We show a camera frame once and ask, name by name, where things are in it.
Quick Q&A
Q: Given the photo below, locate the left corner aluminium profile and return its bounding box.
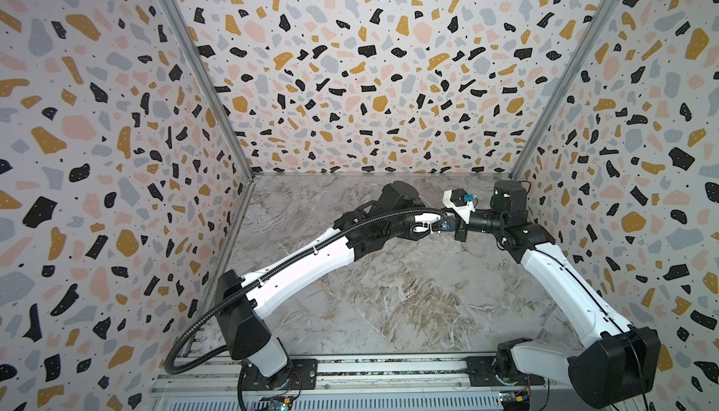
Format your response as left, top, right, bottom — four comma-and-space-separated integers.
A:
139, 0, 255, 179

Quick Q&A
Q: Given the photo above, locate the electronics board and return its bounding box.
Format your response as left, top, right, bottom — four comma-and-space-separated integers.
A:
499, 392, 531, 411
263, 396, 294, 411

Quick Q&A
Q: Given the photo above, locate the right electronics board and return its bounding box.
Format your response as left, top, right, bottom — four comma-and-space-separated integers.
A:
499, 392, 531, 411

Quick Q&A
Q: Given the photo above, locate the corner aluminium profile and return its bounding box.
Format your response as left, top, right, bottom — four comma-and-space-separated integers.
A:
139, 0, 255, 179
509, 0, 621, 180

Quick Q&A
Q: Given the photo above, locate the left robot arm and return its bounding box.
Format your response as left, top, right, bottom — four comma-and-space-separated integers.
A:
215, 181, 458, 383

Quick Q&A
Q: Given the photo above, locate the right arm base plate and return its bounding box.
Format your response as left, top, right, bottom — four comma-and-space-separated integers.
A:
465, 355, 546, 387

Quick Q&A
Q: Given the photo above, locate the black corrugated cable conduit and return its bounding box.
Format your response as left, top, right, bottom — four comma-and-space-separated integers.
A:
164, 207, 445, 377

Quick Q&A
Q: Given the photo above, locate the aluminium mounting rail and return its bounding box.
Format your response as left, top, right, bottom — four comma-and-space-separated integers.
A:
142, 352, 588, 410

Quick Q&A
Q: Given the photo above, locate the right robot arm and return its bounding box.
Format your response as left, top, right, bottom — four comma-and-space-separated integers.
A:
443, 181, 661, 409

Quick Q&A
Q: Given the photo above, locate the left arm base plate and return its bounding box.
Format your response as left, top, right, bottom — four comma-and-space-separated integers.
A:
241, 359, 318, 392

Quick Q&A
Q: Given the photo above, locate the left electronics board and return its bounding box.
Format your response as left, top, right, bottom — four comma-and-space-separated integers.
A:
263, 396, 294, 411

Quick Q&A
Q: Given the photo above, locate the right corner aluminium profile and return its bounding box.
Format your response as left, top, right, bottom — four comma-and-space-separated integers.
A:
509, 0, 621, 180

